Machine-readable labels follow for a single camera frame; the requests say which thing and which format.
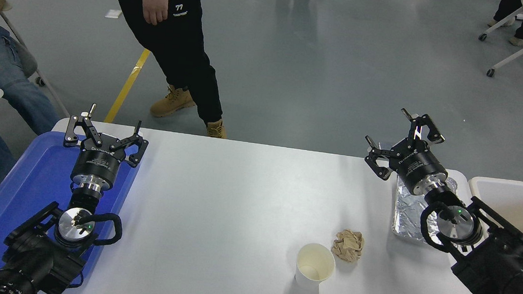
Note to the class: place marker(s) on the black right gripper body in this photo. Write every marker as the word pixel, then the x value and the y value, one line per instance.
pixel 418 168

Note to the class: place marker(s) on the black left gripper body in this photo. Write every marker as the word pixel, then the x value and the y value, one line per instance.
pixel 96 165

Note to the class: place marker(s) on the white paper cup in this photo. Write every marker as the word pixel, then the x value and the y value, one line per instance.
pixel 315 265

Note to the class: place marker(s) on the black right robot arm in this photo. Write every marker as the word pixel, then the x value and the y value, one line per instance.
pixel 497 267

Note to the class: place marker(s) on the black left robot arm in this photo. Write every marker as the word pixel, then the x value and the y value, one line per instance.
pixel 34 259

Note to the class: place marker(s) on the person's left hand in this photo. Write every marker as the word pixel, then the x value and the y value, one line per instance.
pixel 154 7

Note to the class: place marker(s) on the silver foil tray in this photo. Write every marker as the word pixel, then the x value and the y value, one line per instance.
pixel 409 217

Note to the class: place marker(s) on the blue plastic tray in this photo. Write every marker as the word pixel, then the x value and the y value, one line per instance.
pixel 26 183

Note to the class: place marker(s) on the grey chair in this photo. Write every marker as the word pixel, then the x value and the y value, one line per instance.
pixel 25 57

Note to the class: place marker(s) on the crumpled tan paper ball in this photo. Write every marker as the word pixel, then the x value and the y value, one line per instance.
pixel 348 245

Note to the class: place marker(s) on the standing person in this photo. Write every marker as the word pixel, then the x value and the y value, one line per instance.
pixel 176 40

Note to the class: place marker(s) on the white paper scrap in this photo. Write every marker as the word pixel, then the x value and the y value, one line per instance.
pixel 113 13

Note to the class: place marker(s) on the person on white chair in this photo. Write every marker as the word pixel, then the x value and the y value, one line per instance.
pixel 510 12

